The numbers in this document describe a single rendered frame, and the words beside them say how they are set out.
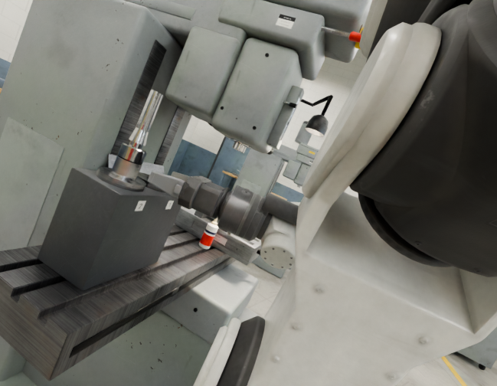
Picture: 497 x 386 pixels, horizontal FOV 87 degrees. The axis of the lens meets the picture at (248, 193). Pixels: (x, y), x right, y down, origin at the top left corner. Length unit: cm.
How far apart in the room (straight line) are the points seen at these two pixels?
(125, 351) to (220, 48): 103
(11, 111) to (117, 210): 86
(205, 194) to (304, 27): 62
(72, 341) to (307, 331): 36
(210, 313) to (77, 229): 46
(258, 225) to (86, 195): 30
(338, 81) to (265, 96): 725
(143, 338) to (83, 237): 54
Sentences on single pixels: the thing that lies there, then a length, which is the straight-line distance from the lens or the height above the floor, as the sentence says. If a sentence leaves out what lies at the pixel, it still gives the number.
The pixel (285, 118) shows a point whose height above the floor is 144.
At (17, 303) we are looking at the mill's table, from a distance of 56.
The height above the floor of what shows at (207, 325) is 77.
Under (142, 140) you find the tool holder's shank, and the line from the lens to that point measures 54.
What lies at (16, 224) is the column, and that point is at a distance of 122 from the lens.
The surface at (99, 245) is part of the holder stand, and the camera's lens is 52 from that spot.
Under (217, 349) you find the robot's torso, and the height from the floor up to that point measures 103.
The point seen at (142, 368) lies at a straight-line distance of 106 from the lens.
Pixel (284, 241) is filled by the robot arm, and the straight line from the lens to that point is 45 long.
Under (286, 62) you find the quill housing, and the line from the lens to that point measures 90.
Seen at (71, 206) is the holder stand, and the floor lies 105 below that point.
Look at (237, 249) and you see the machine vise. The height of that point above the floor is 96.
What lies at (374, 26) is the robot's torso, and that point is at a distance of 36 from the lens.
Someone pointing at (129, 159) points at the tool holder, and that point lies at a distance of 54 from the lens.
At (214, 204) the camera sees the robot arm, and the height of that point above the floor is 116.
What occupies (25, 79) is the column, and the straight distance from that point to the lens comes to 128.
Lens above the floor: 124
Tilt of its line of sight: 5 degrees down
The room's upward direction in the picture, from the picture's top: 24 degrees clockwise
